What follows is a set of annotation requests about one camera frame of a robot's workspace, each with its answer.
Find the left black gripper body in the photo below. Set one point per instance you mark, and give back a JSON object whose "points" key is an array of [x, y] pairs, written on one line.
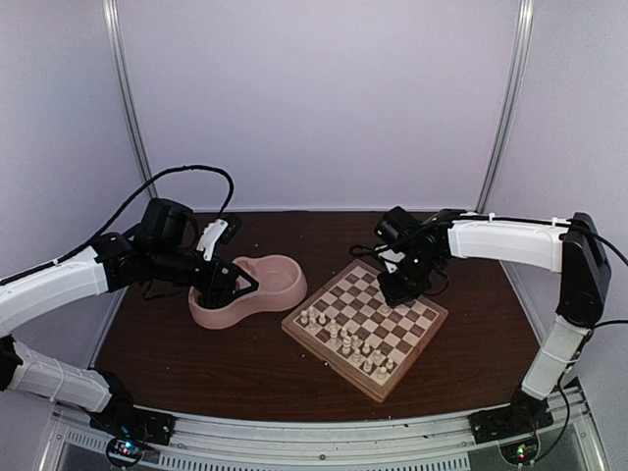
{"points": [[167, 265]]}

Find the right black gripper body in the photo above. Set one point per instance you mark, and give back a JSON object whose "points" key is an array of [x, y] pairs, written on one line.
{"points": [[413, 280]]}

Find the pink double bowl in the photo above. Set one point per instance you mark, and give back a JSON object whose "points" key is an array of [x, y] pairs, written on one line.
{"points": [[282, 286]]}

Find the wooden chess board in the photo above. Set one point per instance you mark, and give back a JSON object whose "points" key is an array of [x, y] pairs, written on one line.
{"points": [[354, 299]]}

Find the light chess king tall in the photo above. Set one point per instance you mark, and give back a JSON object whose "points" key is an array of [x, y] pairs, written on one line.
{"points": [[346, 342]]}

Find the light chess piece tall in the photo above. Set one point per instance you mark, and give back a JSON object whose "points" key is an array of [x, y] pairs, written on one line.
{"points": [[334, 332]]}

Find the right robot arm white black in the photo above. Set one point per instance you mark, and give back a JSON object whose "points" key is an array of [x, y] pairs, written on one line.
{"points": [[571, 247]]}

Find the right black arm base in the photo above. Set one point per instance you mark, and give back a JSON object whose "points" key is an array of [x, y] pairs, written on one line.
{"points": [[514, 429]]}

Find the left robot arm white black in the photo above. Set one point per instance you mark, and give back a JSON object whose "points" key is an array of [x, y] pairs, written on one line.
{"points": [[108, 263]]}

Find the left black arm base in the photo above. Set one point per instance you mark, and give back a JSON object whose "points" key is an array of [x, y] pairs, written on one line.
{"points": [[133, 434]]}

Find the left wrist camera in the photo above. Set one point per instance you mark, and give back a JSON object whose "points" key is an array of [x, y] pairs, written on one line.
{"points": [[220, 231]]}

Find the front aluminium rail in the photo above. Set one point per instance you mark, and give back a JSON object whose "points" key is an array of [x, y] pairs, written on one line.
{"points": [[437, 442]]}

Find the left aluminium frame post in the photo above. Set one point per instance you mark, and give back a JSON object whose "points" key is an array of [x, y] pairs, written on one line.
{"points": [[115, 36]]}

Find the aluminium frame post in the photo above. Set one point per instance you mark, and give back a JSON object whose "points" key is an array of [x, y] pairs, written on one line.
{"points": [[516, 73], [115, 36]]}

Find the right aluminium frame post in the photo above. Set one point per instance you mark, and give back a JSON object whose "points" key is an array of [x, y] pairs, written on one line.
{"points": [[516, 73]]}

